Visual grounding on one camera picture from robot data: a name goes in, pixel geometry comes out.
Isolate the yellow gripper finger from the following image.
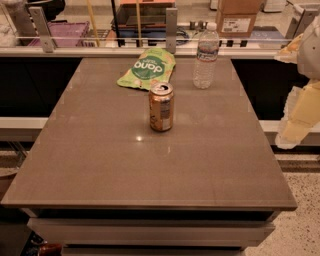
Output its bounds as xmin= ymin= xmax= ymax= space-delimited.
xmin=275 ymin=79 xmax=320 ymax=149

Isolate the clear plastic water bottle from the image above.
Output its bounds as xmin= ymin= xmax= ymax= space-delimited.
xmin=193 ymin=22 xmax=219 ymax=89

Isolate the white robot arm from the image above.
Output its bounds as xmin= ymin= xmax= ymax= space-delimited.
xmin=274 ymin=16 xmax=320 ymax=149

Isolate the cardboard box with label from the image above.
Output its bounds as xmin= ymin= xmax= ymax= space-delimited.
xmin=216 ymin=0 xmax=262 ymax=37

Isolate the orange soda can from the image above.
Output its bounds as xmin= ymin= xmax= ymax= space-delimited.
xmin=149 ymin=82 xmax=174 ymax=132

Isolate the green snack bag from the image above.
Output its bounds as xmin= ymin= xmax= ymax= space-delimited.
xmin=117 ymin=48 xmax=176 ymax=91

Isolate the purple plastic crate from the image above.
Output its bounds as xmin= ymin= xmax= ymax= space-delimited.
xmin=27 ymin=20 xmax=91 ymax=48

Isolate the metal railing post right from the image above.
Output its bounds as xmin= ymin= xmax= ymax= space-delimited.
xmin=285 ymin=3 xmax=320 ymax=39

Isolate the metal railing post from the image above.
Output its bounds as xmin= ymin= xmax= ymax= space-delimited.
xmin=29 ymin=6 xmax=55 ymax=53
xmin=285 ymin=3 xmax=320 ymax=39
xmin=166 ymin=8 xmax=178 ymax=54

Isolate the metal railing post centre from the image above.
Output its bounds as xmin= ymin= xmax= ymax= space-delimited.
xmin=166 ymin=8 xmax=178 ymax=54

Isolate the metal railing post left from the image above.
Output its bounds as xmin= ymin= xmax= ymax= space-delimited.
xmin=29 ymin=6 xmax=55 ymax=53

